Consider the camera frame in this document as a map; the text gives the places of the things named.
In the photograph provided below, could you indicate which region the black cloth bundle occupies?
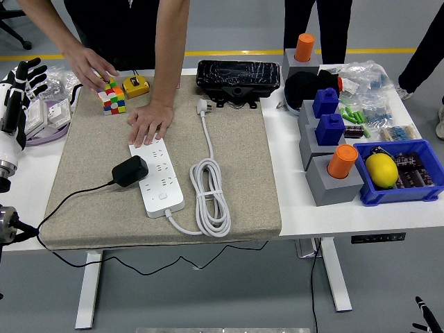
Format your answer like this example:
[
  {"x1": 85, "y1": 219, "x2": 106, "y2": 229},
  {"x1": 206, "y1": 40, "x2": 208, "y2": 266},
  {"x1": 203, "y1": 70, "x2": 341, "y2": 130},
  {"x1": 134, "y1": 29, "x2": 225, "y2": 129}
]
[{"x1": 284, "y1": 69, "x2": 343, "y2": 112}]

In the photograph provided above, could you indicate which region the thin black plug cord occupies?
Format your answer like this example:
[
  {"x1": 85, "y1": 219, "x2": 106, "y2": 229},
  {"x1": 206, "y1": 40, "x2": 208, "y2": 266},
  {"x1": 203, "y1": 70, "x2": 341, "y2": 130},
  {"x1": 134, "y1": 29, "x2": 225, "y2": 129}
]
[{"x1": 35, "y1": 180, "x2": 270, "y2": 278}]

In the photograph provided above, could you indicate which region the dark brown capacitor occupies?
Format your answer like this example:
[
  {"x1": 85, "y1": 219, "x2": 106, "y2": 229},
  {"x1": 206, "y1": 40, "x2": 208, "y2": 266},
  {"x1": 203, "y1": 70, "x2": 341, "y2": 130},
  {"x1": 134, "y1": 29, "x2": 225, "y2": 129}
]
[
  {"x1": 397, "y1": 169, "x2": 422, "y2": 190},
  {"x1": 343, "y1": 125, "x2": 366, "y2": 139},
  {"x1": 394, "y1": 151, "x2": 425, "y2": 171},
  {"x1": 417, "y1": 166, "x2": 437, "y2": 189}
]

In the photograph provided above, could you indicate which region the large clear resistor bag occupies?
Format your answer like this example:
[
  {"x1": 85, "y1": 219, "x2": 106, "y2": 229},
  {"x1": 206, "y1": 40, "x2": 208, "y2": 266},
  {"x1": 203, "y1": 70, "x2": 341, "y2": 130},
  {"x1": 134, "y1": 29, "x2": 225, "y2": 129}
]
[{"x1": 331, "y1": 60, "x2": 397, "y2": 95}]

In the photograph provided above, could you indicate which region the black table power cable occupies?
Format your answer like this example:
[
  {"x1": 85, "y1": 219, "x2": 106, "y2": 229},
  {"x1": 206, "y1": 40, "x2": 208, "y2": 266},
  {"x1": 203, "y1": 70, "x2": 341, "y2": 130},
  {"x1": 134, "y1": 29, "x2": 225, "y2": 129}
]
[{"x1": 309, "y1": 238, "x2": 323, "y2": 333}]

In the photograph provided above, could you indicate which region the person's left hand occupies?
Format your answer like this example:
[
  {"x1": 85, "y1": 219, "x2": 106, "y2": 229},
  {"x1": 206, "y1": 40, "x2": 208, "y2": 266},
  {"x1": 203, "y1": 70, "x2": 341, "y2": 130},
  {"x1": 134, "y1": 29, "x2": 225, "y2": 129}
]
[{"x1": 126, "y1": 100, "x2": 174, "y2": 148}]

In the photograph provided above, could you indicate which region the clear bag of metal nuts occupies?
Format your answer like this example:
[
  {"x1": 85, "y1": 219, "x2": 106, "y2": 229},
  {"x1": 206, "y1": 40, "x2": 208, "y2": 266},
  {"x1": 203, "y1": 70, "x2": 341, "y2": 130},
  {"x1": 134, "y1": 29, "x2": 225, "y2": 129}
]
[{"x1": 34, "y1": 65, "x2": 69, "y2": 103}]

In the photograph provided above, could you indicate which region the black plug adapter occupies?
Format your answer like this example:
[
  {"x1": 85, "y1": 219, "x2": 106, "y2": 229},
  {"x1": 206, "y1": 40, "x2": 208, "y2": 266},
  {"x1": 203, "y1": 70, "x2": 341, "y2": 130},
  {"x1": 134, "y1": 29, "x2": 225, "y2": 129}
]
[{"x1": 110, "y1": 155, "x2": 150, "y2": 189}]

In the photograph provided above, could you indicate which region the empty clear plastic bag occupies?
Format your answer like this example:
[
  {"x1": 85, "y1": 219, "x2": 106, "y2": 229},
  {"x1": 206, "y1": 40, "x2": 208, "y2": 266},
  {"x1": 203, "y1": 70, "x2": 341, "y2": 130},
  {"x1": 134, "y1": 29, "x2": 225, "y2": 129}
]
[{"x1": 64, "y1": 71, "x2": 84, "y2": 92}]

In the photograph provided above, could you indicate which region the white power cord with plug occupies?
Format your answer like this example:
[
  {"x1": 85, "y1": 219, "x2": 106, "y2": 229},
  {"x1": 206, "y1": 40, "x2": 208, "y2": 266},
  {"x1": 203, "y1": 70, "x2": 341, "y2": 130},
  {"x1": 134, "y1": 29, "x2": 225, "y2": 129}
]
[{"x1": 164, "y1": 98, "x2": 232, "y2": 239}]

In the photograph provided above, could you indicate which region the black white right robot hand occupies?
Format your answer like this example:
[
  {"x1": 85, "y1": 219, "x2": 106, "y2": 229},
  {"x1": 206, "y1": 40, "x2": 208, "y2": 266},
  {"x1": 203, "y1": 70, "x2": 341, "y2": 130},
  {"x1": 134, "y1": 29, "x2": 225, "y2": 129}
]
[{"x1": 411, "y1": 296, "x2": 444, "y2": 333}]

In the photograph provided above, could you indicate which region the orange cylinder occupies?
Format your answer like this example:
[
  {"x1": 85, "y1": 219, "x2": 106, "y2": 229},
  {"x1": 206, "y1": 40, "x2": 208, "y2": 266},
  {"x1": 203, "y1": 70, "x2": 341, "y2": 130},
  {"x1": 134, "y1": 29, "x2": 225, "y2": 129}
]
[
  {"x1": 294, "y1": 33, "x2": 316, "y2": 64},
  {"x1": 326, "y1": 144, "x2": 359, "y2": 180}
]

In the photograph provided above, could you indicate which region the white power strip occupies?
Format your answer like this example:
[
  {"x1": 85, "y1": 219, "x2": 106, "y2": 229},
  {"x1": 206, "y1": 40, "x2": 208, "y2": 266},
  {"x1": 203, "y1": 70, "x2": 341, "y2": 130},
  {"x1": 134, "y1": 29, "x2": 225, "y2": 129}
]
[{"x1": 128, "y1": 137, "x2": 186, "y2": 219}]

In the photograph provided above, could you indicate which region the small clear resistor bag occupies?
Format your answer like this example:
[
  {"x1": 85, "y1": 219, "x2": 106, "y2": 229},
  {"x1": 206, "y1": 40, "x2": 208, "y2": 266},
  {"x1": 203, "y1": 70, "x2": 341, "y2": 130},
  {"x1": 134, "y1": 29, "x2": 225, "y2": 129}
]
[{"x1": 359, "y1": 92, "x2": 395, "y2": 126}]

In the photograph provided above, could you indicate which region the multicoloured puzzle cube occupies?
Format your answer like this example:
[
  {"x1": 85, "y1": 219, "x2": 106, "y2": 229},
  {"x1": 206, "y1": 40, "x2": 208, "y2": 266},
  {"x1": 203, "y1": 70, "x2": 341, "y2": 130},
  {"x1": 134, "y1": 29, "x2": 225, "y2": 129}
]
[{"x1": 96, "y1": 76, "x2": 127, "y2": 117}]

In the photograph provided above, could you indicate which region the person's right hand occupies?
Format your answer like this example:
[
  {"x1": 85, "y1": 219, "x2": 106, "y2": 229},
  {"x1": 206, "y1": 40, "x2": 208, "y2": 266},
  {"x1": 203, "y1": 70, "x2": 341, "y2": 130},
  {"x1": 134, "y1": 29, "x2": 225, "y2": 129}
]
[{"x1": 62, "y1": 44, "x2": 121, "y2": 92}]

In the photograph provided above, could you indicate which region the grey under-table box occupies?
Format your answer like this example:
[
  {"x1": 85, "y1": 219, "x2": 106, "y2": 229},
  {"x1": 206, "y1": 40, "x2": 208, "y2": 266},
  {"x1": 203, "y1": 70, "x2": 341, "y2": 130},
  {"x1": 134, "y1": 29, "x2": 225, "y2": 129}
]
[{"x1": 295, "y1": 238, "x2": 325, "y2": 259}]

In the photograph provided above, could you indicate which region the purple tray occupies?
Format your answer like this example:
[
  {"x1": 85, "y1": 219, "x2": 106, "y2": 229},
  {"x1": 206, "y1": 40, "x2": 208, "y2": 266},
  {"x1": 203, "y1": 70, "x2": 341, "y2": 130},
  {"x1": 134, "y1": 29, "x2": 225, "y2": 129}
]
[{"x1": 24, "y1": 98, "x2": 73, "y2": 146}]

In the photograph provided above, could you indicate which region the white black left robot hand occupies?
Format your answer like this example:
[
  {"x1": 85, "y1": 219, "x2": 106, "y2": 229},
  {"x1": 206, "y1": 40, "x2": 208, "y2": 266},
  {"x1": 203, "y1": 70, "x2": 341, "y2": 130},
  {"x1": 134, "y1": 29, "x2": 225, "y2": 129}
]
[{"x1": 0, "y1": 57, "x2": 49, "y2": 167}]

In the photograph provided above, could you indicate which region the white table leg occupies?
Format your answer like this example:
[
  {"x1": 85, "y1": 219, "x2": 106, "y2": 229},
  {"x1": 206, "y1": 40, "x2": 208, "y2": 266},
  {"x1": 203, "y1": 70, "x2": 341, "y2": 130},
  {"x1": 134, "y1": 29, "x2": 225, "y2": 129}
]
[
  {"x1": 75, "y1": 249, "x2": 104, "y2": 330},
  {"x1": 318, "y1": 237, "x2": 354, "y2": 312}
]

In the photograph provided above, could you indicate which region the blue plastic bin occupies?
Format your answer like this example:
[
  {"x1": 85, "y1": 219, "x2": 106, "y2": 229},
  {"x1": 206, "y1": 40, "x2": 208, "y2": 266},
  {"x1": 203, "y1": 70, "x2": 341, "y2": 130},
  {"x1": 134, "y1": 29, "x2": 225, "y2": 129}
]
[{"x1": 352, "y1": 138, "x2": 444, "y2": 207}]

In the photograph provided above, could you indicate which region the square yellow tape measure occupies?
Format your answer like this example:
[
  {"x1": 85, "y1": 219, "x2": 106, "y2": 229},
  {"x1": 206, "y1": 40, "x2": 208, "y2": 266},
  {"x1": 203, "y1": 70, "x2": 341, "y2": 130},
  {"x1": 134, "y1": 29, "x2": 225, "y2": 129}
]
[{"x1": 121, "y1": 70, "x2": 151, "y2": 99}]

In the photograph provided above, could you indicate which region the clear bag of taped resistors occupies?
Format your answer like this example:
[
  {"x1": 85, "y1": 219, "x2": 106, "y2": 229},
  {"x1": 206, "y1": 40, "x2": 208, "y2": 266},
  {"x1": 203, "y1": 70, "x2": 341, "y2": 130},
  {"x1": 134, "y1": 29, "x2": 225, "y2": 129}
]
[{"x1": 379, "y1": 123, "x2": 423, "y2": 144}]

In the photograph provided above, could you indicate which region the light blue dish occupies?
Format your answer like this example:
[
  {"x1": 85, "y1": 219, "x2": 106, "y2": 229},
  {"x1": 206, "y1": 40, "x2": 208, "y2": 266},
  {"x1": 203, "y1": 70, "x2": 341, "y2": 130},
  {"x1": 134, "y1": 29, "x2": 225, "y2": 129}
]
[{"x1": 283, "y1": 88, "x2": 302, "y2": 117}]

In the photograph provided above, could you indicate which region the black key fob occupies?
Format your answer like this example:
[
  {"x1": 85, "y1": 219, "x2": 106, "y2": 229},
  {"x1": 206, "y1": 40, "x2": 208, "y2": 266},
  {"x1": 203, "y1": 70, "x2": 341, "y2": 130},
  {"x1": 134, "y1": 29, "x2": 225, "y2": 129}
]
[{"x1": 368, "y1": 145, "x2": 395, "y2": 161}]

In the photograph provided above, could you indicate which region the black office chair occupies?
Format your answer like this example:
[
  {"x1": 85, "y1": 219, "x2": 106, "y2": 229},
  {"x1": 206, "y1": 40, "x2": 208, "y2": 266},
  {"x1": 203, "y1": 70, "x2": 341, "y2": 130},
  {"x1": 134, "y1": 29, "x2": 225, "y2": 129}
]
[{"x1": 0, "y1": 0, "x2": 33, "y2": 51}]

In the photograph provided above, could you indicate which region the grey block holder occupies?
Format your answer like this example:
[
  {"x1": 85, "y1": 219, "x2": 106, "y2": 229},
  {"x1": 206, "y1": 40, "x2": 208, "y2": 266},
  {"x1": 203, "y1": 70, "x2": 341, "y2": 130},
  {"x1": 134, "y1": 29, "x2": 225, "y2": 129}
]
[
  {"x1": 297, "y1": 99, "x2": 343, "y2": 130},
  {"x1": 305, "y1": 154, "x2": 366, "y2": 207},
  {"x1": 281, "y1": 48, "x2": 321, "y2": 79},
  {"x1": 298, "y1": 121, "x2": 348, "y2": 171}
]

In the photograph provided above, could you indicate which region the white socket box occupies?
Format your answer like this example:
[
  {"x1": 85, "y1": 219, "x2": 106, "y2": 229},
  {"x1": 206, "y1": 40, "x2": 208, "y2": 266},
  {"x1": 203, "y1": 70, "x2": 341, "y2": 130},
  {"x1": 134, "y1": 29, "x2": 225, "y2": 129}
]
[
  {"x1": 24, "y1": 99, "x2": 49, "y2": 137},
  {"x1": 46, "y1": 99, "x2": 73, "y2": 127}
]

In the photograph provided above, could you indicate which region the yellow lemon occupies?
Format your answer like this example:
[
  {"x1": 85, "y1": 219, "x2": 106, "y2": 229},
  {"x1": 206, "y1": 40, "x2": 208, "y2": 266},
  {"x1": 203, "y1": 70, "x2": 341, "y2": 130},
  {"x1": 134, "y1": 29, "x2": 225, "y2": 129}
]
[{"x1": 364, "y1": 153, "x2": 400, "y2": 190}]

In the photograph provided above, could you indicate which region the black table control panel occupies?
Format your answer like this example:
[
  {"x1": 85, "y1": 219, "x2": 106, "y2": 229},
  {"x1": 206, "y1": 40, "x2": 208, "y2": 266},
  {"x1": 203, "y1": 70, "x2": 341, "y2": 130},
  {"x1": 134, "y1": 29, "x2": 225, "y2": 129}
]
[{"x1": 350, "y1": 232, "x2": 407, "y2": 245}]

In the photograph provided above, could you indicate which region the green wall plug cluster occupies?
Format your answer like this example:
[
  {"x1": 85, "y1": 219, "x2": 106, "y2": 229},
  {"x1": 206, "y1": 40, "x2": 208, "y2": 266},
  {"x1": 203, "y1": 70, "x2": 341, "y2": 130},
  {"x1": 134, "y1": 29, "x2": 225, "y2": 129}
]
[{"x1": 339, "y1": 105, "x2": 366, "y2": 125}]

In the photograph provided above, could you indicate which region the black wrapped device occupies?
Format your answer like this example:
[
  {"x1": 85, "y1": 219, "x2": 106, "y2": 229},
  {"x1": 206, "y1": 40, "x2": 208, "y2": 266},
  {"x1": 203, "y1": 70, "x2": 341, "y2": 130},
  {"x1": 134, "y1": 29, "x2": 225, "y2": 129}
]
[{"x1": 196, "y1": 59, "x2": 282, "y2": 110}]

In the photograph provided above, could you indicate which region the blue block with knob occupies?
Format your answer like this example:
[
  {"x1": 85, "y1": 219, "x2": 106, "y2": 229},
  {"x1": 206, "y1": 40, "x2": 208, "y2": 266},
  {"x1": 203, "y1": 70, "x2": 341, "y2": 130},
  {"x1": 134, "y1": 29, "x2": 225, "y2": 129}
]
[
  {"x1": 311, "y1": 87, "x2": 340, "y2": 120},
  {"x1": 314, "y1": 112, "x2": 346, "y2": 146}
]

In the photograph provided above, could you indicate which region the grey-brown mat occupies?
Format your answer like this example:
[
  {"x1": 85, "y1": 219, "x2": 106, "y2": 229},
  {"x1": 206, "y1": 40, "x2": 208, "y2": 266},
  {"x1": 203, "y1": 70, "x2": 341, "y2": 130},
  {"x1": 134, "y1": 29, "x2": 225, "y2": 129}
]
[{"x1": 38, "y1": 74, "x2": 282, "y2": 250}]

